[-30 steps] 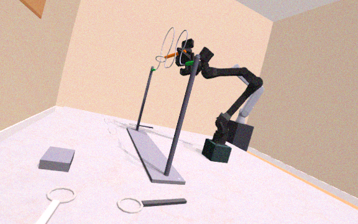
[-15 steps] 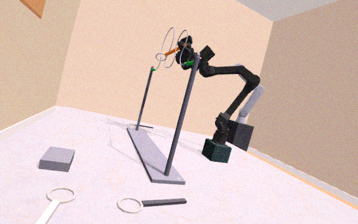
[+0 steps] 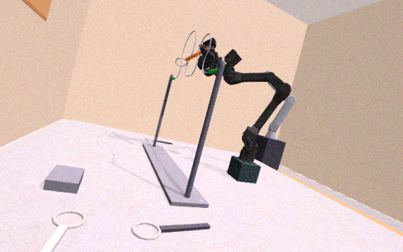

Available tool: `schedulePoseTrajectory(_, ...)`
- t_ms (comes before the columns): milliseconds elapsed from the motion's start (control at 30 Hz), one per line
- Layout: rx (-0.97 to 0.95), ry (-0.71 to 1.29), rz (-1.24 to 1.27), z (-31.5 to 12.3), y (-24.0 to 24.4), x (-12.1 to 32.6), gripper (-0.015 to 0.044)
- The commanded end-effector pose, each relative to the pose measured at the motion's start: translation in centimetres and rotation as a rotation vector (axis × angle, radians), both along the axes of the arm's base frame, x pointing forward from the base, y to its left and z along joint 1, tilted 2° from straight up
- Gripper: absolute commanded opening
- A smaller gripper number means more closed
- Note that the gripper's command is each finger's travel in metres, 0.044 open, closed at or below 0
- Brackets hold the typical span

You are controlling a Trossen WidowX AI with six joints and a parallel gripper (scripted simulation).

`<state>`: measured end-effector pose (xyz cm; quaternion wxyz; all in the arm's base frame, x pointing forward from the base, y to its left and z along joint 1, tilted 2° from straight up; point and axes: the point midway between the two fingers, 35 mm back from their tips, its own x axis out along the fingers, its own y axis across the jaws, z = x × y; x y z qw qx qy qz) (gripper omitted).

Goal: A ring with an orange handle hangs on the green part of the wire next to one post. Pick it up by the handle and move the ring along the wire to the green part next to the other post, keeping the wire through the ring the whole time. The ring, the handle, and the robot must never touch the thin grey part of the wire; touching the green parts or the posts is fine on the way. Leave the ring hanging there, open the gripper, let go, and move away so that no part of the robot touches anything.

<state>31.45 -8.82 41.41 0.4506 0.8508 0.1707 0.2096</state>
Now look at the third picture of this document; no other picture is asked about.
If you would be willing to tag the orange handle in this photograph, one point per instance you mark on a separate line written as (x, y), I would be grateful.
(186, 59)

